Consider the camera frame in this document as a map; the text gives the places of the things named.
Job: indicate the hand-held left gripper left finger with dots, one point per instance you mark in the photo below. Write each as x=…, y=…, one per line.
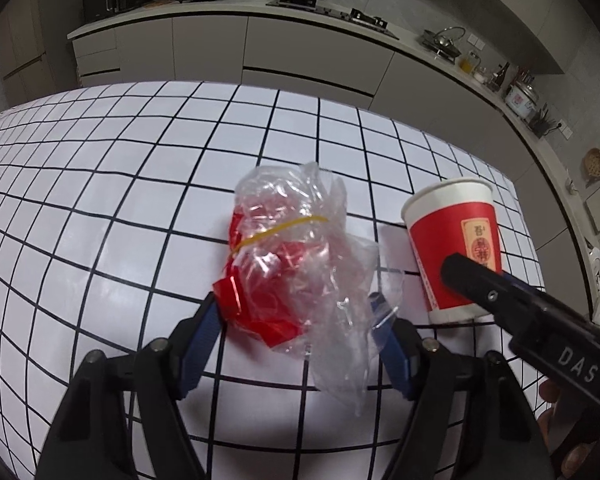
x=200, y=340

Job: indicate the person's right hand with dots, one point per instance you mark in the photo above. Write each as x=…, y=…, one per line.
x=547, y=394

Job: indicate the dark glass bottle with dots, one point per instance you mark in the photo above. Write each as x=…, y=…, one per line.
x=501, y=76

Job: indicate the white rice cooker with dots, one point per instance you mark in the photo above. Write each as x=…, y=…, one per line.
x=521, y=96

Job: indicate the red paper cup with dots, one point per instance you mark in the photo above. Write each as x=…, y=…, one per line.
x=455, y=240

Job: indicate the round bamboo basket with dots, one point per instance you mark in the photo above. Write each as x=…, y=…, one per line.
x=594, y=162

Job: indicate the clear plastic bag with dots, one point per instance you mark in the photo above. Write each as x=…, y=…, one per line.
x=300, y=280

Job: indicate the black gas stove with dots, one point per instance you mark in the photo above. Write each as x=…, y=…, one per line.
x=340, y=9

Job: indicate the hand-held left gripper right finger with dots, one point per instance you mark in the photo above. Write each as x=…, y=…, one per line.
x=396, y=357

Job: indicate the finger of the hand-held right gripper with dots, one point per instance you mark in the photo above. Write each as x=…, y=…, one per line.
x=480, y=284

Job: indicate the black utensil holder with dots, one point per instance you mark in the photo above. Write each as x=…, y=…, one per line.
x=542, y=122

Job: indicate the white checkered tablecloth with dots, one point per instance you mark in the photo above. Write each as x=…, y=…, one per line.
x=105, y=185

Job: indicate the yellow oil bottle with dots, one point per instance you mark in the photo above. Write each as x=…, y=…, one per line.
x=467, y=62

